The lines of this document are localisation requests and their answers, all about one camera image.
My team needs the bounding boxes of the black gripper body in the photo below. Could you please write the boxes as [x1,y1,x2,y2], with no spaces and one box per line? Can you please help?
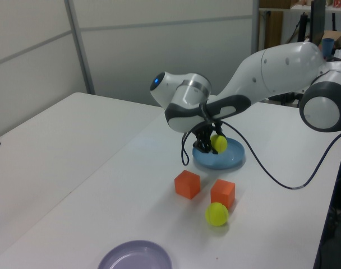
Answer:
[197,120,223,135]

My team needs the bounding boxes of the yellow tennis ball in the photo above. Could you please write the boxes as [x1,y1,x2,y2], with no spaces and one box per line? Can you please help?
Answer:
[210,134,228,154]
[205,202,229,226]

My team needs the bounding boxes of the orange foam cube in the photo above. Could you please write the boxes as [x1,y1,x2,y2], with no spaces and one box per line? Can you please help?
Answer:
[210,179,236,210]
[174,169,201,200]

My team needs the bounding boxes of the blue plate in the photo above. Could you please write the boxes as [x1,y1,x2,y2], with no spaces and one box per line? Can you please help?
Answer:
[192,137,246,170]

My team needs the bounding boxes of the brown wooden board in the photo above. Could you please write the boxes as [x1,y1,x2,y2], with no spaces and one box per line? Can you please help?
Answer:
[264,11,283,50]

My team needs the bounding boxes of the black monitor stand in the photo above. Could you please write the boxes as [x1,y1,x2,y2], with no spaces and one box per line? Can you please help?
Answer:
[298,12,308,43]

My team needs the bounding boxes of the purple plate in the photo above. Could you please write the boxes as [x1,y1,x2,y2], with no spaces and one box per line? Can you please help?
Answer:
[97,239,173,269]

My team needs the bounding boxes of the blue plastic cup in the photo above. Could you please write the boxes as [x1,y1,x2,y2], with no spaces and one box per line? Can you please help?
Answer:
[321,38,334,57]

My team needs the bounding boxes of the cardboard box on shelf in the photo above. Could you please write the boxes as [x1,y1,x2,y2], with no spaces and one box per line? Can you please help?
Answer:
[260,0,292,8]

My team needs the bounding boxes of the white shelf board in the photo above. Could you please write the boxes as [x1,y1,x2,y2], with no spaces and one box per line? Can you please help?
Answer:
[259,7,341,13]

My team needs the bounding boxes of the black monitor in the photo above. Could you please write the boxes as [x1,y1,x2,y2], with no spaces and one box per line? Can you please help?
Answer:
[310,0,327,45]

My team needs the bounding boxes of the brown cardboard box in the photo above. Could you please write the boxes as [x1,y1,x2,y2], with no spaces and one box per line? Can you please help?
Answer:
[321,30,341,47]

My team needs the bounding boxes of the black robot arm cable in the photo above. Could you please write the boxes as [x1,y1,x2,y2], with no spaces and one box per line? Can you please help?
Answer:
[180,102,341,191]

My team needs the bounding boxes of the grey metal partition post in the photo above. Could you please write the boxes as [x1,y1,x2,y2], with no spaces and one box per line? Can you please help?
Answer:
[251,0,262,54]

